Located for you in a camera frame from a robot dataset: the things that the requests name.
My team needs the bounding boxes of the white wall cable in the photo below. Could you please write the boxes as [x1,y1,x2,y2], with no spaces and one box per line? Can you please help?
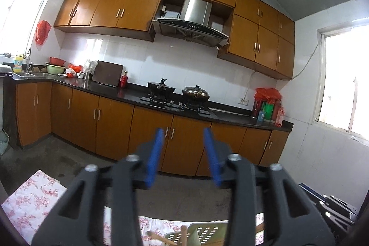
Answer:
[244,43,321,101]

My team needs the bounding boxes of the steel pot with lid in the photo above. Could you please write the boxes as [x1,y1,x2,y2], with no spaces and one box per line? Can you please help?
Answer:
[182,85,211,103]

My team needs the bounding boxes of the white utensil container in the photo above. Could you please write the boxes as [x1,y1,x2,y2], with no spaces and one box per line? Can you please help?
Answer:
[83,59,99,81]

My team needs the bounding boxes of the brown wall cabinets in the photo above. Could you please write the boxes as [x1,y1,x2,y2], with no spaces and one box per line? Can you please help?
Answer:
[54,0,295,80]

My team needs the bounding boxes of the white appliance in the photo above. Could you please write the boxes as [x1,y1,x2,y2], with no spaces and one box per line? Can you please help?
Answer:
[0,64,14,80]

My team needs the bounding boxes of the brown sink base cabinet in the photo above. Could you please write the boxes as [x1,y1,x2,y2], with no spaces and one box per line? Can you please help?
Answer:
[16,81,53,147]

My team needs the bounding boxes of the long brown base cabinets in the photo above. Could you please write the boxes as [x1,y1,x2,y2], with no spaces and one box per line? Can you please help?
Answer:
[51,82,290,178]

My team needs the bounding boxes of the red bag over bottles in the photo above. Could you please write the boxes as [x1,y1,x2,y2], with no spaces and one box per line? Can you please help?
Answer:
[256,87,283,103]

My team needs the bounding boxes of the dark red bottle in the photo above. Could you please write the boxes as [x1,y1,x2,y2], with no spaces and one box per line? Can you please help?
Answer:
[252,93,264,119]

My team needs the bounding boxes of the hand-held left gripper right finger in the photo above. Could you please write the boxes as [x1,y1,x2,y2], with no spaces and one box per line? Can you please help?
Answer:
[203,128,337,246]

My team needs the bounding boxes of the black wok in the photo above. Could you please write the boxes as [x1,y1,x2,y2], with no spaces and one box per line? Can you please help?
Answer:
[148,78,176,98]

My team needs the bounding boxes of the black gas stove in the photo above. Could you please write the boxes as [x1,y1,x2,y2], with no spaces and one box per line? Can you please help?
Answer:
[140,95,211,116]

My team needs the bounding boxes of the green perforated chopstick holder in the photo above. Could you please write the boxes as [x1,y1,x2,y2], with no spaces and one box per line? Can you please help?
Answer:
[163,221,230,246]

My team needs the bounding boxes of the green basin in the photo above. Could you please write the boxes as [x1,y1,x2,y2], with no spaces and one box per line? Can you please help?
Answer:
[46,63,65,75]

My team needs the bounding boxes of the green bottle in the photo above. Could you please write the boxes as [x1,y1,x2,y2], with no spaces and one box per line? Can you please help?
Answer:
[265,102,276,123]

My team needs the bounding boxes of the clear red bottle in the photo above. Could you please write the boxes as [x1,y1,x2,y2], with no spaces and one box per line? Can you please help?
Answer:
[275,107,285,128]

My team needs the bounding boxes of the steel range hood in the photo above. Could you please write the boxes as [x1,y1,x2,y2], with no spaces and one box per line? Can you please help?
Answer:
[152,0,230,48]

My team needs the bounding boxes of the window with white frame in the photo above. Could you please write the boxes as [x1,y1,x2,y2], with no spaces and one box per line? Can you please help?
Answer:
[316,27,369,146]

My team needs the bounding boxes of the steel sink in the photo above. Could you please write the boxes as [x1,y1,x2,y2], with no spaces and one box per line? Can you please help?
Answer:
[13,72,59,78]

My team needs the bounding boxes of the red hanging plastic bag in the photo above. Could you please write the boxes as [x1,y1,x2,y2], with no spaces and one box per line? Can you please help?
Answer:
[35,20,52,46]

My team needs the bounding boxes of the pale green bin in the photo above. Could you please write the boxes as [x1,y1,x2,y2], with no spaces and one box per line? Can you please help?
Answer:
[0,128,9,156]

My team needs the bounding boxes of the red floral tablecloth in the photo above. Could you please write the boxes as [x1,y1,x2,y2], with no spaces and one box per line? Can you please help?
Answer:
[1,170,265,246]

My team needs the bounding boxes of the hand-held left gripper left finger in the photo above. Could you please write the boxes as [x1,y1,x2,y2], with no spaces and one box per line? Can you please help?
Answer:
[32,128,165,246]

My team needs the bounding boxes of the dark brown cutting board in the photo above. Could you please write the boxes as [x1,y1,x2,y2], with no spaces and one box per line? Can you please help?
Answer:
[92,60,124,88]

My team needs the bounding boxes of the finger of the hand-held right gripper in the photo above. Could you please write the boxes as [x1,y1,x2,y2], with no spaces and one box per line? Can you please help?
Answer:
[316,195,361,226]
[298,183,328,207]

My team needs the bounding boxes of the large sliding window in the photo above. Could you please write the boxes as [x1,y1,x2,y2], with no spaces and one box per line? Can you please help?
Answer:
[0,0,60,55]

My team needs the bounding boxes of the red and white plastic bag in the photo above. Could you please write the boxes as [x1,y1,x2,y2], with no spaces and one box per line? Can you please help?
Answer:
[65,64,84,78]

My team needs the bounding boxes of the black countertop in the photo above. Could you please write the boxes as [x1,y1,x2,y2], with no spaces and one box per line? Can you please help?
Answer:
[12,73,294,132]

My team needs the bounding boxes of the yellow detergent bottle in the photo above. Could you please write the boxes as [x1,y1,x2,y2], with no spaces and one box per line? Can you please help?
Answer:
[13,53,23,73]

